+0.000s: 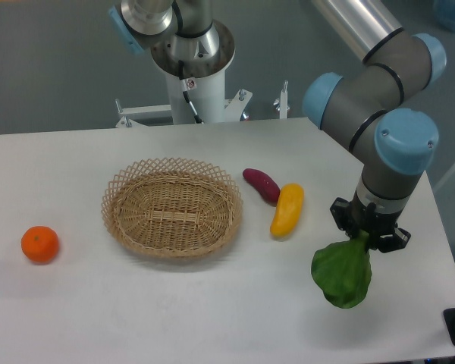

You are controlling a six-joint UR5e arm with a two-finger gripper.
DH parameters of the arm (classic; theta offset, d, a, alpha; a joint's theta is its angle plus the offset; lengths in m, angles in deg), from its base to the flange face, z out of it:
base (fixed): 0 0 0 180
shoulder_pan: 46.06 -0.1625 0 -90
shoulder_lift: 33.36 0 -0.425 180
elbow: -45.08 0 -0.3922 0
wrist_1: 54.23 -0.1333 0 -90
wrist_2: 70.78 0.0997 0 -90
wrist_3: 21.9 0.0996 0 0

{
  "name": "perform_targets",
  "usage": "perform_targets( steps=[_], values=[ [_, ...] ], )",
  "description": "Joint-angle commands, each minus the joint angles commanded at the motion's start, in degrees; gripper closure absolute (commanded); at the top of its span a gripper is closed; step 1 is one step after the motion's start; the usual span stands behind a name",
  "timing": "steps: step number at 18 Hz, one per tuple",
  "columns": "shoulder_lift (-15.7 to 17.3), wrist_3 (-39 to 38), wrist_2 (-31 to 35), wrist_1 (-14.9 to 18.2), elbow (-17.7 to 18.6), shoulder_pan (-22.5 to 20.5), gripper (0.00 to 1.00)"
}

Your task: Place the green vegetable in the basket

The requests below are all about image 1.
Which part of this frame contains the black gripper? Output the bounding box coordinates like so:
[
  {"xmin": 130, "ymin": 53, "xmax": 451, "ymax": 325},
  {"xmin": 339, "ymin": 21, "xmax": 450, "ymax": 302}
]
[{"xmin": 330, "ymin": 197, "xmax": 411, "ymax": 253}]

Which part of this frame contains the green leafy vegetable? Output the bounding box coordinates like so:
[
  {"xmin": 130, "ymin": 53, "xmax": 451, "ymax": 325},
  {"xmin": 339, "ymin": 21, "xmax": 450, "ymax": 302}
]
[{"xmin": 311, "ymin": 233, "xmax": 372, "ymax": 309}]

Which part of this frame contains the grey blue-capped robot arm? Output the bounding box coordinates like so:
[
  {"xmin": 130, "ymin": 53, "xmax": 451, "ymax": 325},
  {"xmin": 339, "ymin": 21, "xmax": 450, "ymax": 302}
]
[{"xmin": 108, "ymin": 1, "xmax": 447, "ymax": 253}]

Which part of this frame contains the woven wicker basket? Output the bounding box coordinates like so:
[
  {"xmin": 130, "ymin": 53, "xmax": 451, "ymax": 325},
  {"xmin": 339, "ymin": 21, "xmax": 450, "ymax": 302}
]
[{"xmin": 101, "ymin": 158, "xmax": 243, "ymax": 259}]

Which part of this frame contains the yellow pepper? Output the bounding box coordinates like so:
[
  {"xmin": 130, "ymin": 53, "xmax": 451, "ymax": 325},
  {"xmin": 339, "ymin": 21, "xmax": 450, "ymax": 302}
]
[{"xmin": 270, "ymin": 183, "xmax": 305, "ymax": 238}]

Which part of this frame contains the purple sweet potato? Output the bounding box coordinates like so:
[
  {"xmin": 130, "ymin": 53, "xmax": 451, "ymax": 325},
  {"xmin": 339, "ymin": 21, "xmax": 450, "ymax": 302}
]
[{"xmin": 243, "ymin": 168, "xmax": 281, "ymax": 205}]

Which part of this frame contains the blue object in background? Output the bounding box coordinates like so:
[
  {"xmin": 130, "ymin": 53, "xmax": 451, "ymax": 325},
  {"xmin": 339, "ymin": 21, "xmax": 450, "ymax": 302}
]
[{"xmin": 433, "ymin": 0, "xmax": 455, "ymax": 33}]

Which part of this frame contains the orange mandarin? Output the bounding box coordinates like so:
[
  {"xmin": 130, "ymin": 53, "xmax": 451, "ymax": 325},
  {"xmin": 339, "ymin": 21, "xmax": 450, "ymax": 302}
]
[{"xmin": 20, "ymin": 226, "xmax": 60, "ymax": 264}]

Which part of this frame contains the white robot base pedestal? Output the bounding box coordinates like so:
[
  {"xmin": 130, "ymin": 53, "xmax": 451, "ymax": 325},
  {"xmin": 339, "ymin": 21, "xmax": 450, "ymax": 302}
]
[{"xmin": 115, "ymin": 20, "xmax": 253, "ymax": 127}]

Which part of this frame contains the black cable on pedestal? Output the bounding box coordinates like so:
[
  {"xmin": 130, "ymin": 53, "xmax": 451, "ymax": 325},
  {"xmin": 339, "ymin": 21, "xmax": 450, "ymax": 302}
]
[{"xmin": 177, "ymin": 59, "xmax": 205, "ymax": 124}]

